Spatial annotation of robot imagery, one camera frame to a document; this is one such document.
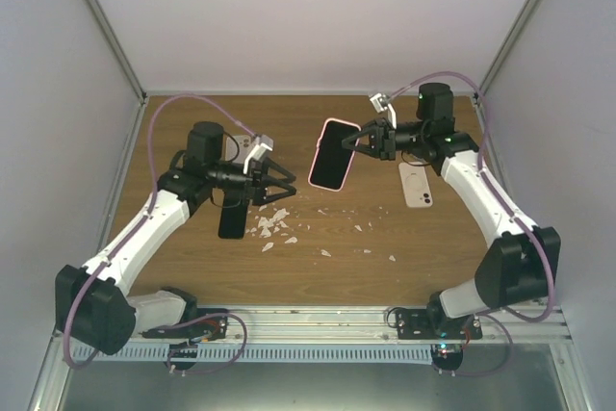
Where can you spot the cream cased phone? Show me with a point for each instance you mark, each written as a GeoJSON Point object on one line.
{"type": "Point", "coordinates": [415, 187]}

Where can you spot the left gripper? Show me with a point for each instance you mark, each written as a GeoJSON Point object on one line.
{"type": "Point", "coordinates": [256, 182]}

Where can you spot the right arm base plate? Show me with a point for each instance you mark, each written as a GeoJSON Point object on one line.
{"type": "Point", "coordinates": [416, 324]}

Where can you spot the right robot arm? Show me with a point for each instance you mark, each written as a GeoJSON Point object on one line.
{"type": "Point", "coordinates": [521, 259]}

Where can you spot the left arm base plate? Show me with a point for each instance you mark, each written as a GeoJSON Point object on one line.
{"type": "Point", "coordinates": [214, 328]}

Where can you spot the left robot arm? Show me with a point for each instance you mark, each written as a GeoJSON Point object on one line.
{"type": "Point", "coordinates": [93, 304]}

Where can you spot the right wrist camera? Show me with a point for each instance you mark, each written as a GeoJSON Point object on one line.
{"type": "Point", "coordinates": [383, 104]}

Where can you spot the slotted cable duct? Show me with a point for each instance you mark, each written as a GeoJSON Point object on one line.
{"type": "Point", "coordinates": [270, 353]}

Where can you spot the black phone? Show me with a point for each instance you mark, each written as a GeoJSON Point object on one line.
{"type": "Point", "coordinates": [232, 217]}

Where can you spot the white debris pile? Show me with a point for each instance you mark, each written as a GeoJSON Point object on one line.
{"type": "Point", "coordinates": [268, 227]}

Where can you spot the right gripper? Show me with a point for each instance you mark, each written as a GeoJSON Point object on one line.
{"type": "Point", "coordinates": [382, 137]}

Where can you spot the aluminium front rail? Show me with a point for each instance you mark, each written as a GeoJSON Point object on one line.
{"type": "Point", "coordinates": [308, 322]}

